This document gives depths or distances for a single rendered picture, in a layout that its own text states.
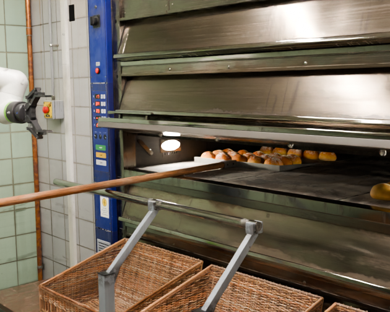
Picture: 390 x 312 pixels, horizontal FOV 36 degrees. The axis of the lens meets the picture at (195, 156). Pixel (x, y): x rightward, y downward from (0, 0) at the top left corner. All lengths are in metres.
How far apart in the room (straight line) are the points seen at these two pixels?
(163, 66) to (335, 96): 0.91
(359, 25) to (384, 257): 0.74
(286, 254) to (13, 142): 1.95
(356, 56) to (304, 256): 0.72
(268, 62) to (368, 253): 0.76
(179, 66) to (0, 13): 1.38
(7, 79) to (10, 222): 1.25
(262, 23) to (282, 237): 0.79
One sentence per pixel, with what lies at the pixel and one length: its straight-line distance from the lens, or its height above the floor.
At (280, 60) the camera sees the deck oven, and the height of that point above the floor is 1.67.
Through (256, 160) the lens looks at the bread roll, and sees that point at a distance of 2.89.
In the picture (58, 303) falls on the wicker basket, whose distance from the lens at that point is 2.61.
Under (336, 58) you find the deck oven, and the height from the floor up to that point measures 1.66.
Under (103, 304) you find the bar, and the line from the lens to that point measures 2.11.
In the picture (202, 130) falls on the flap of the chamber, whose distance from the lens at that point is 2.24.
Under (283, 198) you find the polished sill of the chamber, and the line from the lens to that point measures 2.20.
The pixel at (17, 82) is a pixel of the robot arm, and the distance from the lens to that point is 2.63.
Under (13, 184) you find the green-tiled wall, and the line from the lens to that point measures 3.65.
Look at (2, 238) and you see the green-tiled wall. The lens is 3.67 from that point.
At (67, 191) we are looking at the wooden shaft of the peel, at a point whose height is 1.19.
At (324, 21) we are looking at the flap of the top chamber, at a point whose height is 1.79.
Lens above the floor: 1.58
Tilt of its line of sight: 7 degrees down
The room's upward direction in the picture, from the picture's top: 1 degrees counter-clockwise
